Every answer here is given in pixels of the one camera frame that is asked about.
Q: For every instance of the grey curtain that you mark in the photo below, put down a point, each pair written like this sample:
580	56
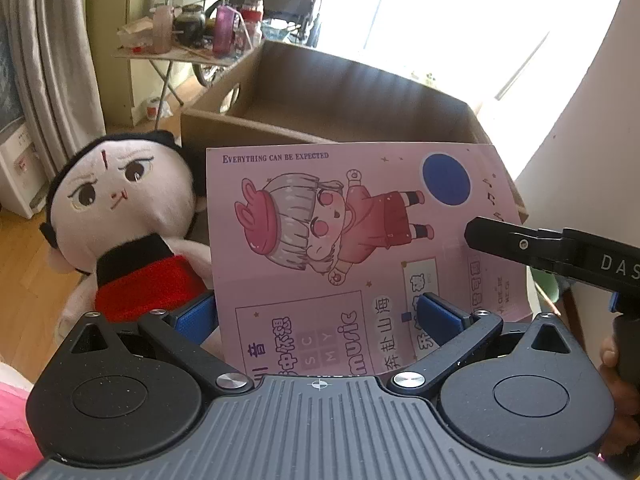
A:
50	50

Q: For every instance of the peach plastic bottle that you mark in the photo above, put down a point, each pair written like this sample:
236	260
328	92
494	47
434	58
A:
162	30

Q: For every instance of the pale green cabinet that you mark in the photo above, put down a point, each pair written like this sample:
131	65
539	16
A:
107	20

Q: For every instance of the dark glass teapot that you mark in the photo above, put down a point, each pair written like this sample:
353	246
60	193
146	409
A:
189	25

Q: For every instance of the folding table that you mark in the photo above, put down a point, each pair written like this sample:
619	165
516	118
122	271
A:
185	57

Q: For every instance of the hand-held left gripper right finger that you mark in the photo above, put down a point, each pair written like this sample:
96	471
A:
440	317

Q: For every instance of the pink cartoon booklet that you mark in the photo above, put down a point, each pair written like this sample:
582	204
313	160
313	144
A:
310	260

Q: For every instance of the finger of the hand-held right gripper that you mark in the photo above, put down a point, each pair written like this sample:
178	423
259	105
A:
505	240

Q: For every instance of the magenta plastic bottle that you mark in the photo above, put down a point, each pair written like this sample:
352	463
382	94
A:
225	30

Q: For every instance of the plush doll with red top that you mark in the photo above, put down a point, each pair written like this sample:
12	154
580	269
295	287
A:
125	195

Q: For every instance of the brown cardboard box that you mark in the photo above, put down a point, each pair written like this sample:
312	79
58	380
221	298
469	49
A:
350	95

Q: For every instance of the green plastic cup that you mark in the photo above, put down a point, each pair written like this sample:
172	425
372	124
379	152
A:
546	285

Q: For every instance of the blue patterned tray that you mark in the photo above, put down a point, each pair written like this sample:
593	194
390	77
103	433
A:
275	31

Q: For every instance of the red lidded thermos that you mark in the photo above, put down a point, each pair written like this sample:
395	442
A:
251	10

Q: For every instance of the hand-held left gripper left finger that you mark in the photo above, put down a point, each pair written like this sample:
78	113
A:
195	321

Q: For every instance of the clear glass jar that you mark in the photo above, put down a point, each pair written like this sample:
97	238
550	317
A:
248	35

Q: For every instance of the person's right hand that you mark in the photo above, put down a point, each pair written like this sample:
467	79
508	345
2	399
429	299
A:
609	355

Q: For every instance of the white floor appliance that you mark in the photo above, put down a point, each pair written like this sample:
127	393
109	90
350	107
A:
17	170

